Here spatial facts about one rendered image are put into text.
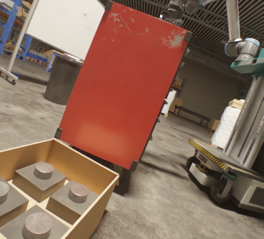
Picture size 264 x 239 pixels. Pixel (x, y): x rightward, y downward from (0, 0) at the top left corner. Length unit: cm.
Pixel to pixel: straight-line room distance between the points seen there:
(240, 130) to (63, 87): 214
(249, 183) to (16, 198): 145
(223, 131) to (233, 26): 267
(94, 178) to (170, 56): 66
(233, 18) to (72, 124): 187
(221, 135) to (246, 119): 238
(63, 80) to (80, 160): 182
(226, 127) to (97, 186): 380
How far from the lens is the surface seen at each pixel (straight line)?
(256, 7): 1397
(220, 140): 429
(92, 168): 73
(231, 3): 218
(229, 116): 430
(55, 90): 249
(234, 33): 217
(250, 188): 161
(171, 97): 844
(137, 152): 93
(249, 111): 196
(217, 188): 155
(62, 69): 245
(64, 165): 79
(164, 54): 91
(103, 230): 83
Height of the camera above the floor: 55
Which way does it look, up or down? 3 degrees down
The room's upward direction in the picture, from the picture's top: 22 degrees clockwise
